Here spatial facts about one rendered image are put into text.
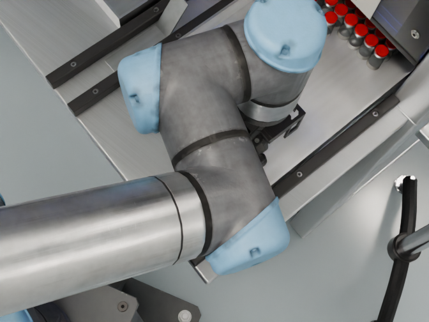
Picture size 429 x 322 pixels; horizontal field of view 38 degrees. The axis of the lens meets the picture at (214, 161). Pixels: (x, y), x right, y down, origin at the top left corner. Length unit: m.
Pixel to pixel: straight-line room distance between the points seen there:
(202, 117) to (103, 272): 0.16
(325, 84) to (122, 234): 0.59
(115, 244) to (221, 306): 1.31
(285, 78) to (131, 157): 0.39
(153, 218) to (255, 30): 0.19
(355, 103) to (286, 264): 0.89
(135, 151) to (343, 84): 0.34
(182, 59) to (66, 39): 0.47
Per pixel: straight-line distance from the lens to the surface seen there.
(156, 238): 0.47
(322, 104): 0.97
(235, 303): 1.76
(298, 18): 0.57
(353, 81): 1.00
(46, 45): 1.00
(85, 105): 0.93
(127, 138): 0.92
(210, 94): 0.54
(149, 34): 0.99
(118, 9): 1.02
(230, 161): 0.52
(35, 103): 1.95
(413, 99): 0.96
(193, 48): 0.56
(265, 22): 0.56
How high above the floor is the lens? 1.74
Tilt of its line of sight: 71 degrees down
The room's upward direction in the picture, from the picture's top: 11 degrees clockwise
